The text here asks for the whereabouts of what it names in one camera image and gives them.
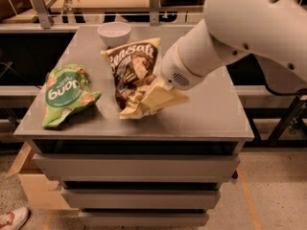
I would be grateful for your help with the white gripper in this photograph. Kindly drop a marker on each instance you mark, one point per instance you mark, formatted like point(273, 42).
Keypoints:
point(174, 70)

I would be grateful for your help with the brown sea salt chip bag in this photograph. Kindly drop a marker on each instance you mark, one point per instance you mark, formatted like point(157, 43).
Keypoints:
point(132, 67)

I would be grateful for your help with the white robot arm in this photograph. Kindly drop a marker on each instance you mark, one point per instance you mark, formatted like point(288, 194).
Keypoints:
point(231, 29)

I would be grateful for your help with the green rice chip bag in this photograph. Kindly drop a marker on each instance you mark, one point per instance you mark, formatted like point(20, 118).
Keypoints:
point(67, 92)

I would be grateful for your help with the grey drawer cabinet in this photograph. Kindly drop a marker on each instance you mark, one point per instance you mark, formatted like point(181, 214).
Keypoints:
point(212, 123)

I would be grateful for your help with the white ceramic bowl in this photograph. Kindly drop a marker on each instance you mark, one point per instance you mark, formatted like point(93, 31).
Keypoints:
point(114, 34)

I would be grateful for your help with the top grey drawer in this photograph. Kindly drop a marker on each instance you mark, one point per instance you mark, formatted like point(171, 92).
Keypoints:
point(137, 168)

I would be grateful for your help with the grey drawer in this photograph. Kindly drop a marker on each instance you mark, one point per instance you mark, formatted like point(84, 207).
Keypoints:
point(143, 219)
point(137, 168)
point(140, 199)

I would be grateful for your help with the middle grey drawer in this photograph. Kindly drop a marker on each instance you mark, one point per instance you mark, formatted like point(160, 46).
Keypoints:
point(140, 199)

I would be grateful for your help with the bottom grey drawer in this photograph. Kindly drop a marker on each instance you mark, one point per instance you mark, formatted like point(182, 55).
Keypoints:
point(143, 219)

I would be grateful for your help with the wooden box on floor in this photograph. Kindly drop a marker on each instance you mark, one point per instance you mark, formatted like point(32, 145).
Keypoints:
point(41, 192)

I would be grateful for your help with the white red sneaker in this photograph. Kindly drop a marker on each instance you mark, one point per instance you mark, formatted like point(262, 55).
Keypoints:
point(15, 219)

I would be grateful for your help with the middle metal rail bracket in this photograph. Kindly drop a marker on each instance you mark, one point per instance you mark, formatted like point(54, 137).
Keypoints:
point(154, 12)

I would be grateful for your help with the metal rail bracket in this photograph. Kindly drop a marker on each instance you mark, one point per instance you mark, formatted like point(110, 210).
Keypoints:
point(45, 20)
point(154, 12)

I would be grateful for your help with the left metal rail bracket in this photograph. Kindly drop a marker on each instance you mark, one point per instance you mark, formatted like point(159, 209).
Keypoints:
point(45, 20)

